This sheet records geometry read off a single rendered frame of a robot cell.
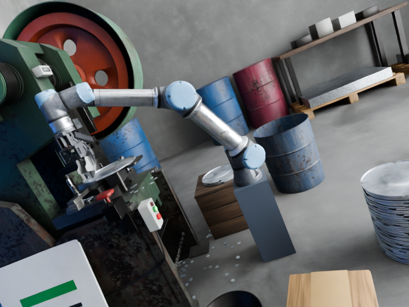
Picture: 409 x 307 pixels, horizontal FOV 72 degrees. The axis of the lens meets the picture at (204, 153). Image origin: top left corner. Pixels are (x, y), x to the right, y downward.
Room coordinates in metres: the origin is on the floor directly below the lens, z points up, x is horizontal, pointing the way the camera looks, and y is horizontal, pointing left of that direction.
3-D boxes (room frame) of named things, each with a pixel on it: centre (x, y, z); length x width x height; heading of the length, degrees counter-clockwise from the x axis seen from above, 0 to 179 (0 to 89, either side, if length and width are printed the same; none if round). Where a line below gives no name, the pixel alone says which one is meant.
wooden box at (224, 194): (1.87, -0.05, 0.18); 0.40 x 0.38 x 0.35; 80
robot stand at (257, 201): (1.38, -0.16, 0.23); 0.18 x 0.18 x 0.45; 80
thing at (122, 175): (1.47, 0.44, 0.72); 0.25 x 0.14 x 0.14; 80
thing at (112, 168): (1.47, 0.49, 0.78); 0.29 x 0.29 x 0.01
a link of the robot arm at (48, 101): (1.11, 0.45, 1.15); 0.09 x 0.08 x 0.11; 102
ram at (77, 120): (1.49, 0.57, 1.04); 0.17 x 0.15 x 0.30; 80
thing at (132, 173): (1.50, 0.61, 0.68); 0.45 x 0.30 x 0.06; 170
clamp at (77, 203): (1.33, 0.64, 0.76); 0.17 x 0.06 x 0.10; 170
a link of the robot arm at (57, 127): (1.11, 0.45, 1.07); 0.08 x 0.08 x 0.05
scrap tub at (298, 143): (2.01, -0.59, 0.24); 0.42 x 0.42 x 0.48
